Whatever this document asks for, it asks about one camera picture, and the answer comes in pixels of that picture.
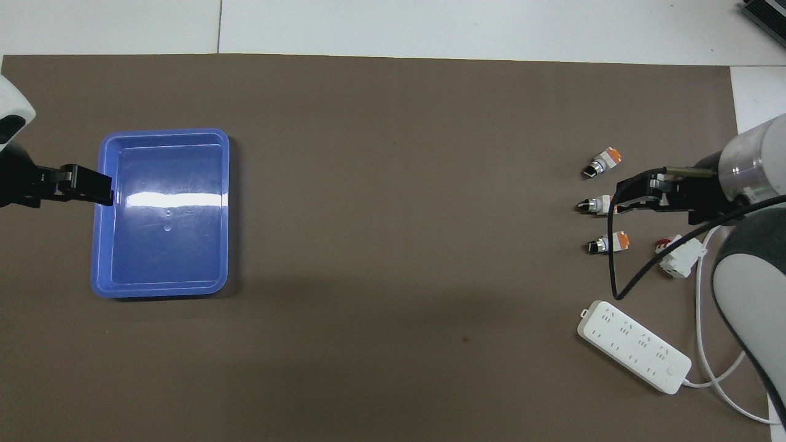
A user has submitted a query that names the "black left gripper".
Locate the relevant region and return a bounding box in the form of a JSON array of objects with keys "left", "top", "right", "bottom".
[{"left": 0, "top": 142, "right": 115, "bottom": 209}]

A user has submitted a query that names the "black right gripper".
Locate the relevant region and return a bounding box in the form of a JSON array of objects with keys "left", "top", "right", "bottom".
[{"left": 616, "top": 153, "right": 747, "bottom": 225}]

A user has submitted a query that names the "rotary selector switch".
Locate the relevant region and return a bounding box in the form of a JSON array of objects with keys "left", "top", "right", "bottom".
[
  {"left": 575, "top": 195, "right": 618, "bottom": 217},
  {"left": 582, "top": 147, "right": 622, "bottom": 180},
  {"left": 588, "top": 231, "right": 631, "bottom": 255}
]

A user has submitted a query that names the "white circuit breaker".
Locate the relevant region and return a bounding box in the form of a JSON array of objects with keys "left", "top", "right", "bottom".
[{"left": 654, "top": 233, "right": 707, "bottom": 279}]

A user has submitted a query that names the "blue plastic tray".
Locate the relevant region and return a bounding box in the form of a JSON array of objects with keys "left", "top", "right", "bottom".
[{"left": 90, "top": 128, "right": 230, "bottom": 300}]

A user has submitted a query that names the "white power strip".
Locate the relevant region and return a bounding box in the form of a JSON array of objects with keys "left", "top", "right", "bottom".
[{"left": 577, "top": 300, "right": 693, "bottom": 395}]

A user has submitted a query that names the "grey ribbed device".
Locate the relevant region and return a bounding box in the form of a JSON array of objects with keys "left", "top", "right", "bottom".
[{"left": 740, "top": 0, "right": 786, "bottom": 31}]

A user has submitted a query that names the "brown table mat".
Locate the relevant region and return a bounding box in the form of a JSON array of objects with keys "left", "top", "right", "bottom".
[{"left": 0, "top": 54, "right": 771, "bottom": 442}]

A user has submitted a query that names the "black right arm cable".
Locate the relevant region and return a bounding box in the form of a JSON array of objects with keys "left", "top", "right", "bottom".
[{"left": 607, "top": 167, "right": 786, "bottom": 301}]

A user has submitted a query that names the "white power cable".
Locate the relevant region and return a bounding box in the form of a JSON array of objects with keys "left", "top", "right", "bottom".
[{"left": 683, "top": 224, "right": 784, "bottom": 425}]

